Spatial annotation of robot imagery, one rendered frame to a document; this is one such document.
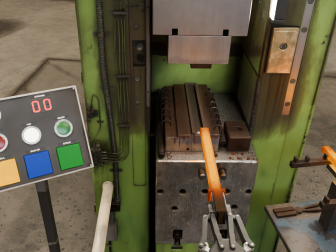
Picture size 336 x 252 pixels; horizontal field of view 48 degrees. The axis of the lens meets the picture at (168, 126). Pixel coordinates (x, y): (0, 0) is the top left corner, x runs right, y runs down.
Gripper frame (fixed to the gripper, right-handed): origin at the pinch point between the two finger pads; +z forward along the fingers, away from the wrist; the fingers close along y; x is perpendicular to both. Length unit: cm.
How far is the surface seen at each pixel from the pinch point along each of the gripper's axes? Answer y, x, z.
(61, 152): -47, -5, 27
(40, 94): -53, 11, 37
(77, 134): -42, -2, 33
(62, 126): -47, 2, 33
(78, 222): -63, -111, 89
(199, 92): 3, -11, 77
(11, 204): -109, -112, 104
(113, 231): -36, -71, 49
